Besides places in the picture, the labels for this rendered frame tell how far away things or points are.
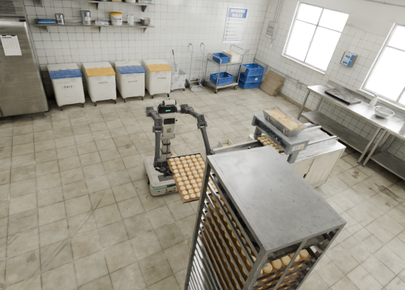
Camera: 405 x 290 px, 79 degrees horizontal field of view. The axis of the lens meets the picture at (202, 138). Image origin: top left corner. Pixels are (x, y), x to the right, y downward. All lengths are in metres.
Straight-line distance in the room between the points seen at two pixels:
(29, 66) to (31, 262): 3.11
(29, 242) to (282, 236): 2.92
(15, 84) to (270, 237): 4.80
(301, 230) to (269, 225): 0.15
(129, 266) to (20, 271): 1.07
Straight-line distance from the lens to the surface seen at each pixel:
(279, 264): 1.53
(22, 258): 3.47
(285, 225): 1.28
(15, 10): 4.99
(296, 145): 3.16
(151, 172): 3.64
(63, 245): 3.41
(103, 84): 5.65
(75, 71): 5.67
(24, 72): 5.19
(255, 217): 1.24
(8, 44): 5.06
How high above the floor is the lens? 2.75
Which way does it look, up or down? 34 degrees down
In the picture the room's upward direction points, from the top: 9 degrees clockwise
